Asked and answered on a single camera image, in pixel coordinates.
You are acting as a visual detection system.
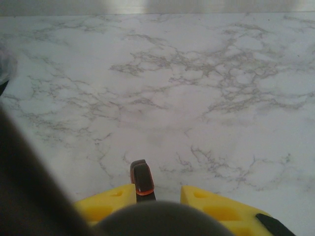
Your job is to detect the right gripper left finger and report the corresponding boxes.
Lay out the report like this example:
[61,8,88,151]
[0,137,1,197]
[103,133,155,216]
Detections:
[73,183,137,226]

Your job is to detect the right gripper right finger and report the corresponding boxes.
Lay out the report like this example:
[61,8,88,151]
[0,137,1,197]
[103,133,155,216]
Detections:
[181,184,297,236]

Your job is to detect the brown cartoon face hand brush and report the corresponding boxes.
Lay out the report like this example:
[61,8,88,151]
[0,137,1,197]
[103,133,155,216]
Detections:
[129,159,157,204]

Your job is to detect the narrow aluminium frame rail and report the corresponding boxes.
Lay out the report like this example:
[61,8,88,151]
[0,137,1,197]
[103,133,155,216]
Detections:
[0,0,315,17]

